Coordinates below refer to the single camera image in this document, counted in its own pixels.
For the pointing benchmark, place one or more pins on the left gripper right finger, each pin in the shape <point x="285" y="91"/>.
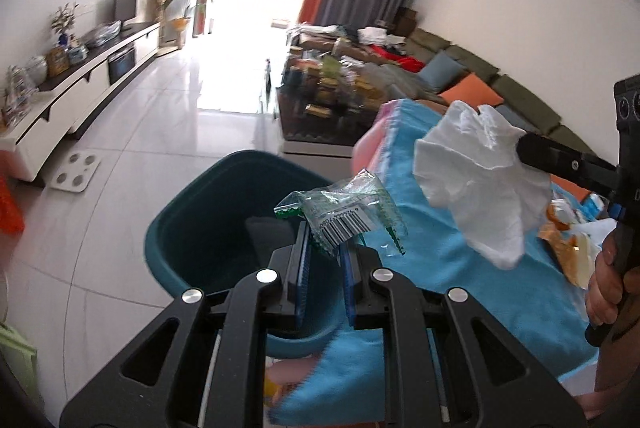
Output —
<point x="355" y="289"/>

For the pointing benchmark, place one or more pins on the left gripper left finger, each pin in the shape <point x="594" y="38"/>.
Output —
<point x="297" y="275"/>

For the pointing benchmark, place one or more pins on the clear green candy wrapper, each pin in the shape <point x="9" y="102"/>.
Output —
<point x="343" y="212"/>

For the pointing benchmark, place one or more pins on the white tissue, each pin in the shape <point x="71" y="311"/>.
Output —
<point x="467" y="163"/>

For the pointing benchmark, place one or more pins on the right forearm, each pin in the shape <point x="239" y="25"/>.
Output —
<point x="617" y="374"/>

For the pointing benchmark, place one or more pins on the teal plastic trash bin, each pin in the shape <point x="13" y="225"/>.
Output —
<point x="222" y="227"/>

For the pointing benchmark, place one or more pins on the right hand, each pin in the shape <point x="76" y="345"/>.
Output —
<point x="607" y="285"/>

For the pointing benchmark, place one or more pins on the brown snack wrapper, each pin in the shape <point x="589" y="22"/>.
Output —
<point x="569" y="246"/>

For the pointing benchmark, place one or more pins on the blue floral tablecloth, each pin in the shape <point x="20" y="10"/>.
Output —
<point x="534" y="301"/>

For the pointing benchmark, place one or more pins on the green sectional sofa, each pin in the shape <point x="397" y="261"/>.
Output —
<point x="521" y="107"/>

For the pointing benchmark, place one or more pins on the cluttered coffee table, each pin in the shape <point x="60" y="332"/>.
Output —
<point x="327" y="100"/>

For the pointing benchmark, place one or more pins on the orange cushion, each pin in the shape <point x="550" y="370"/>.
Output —
<point x="473" y="91"/>

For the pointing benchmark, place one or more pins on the grey blue cushion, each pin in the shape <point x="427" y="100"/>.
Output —
<point x="440" y="72"/>

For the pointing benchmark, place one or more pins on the white bathroom scale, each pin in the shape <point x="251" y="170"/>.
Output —
<point x="71" y="171"/>

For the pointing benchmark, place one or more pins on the orange plastic bag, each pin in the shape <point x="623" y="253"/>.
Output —
<point x="11" y="218"/>

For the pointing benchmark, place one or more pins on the white TV cabinet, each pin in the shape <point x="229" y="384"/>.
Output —
<point x="70" y="102"/>

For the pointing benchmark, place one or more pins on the small black monitor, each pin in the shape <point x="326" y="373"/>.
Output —
<point x="124" y="11"/>

